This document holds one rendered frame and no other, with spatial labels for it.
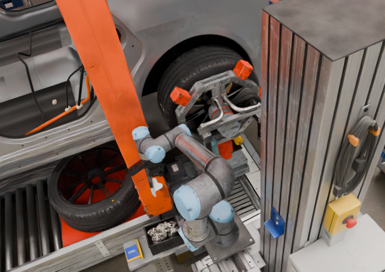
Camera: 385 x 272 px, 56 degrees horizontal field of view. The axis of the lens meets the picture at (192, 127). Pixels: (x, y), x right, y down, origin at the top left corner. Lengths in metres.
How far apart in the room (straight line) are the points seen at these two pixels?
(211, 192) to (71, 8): 0.78
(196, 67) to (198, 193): 1.09
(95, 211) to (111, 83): 1.15
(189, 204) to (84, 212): 1.37
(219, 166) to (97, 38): 0.65
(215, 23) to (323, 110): 1.44
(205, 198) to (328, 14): 0.69
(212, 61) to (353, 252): 1.29
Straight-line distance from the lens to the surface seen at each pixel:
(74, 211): 2.53
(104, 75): 1.50
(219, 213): 1.64
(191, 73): 2.15
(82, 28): 1.39
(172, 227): 2.20
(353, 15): 0.88
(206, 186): 1.23
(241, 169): 2.86
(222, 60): 2.19
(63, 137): 2.39
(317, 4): 0.91
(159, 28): 2.07
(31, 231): 2.90
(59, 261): 2.61
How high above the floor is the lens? 2.47
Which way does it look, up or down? 46 degrees down
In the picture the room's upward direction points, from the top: 11 degrees counter-clockwise
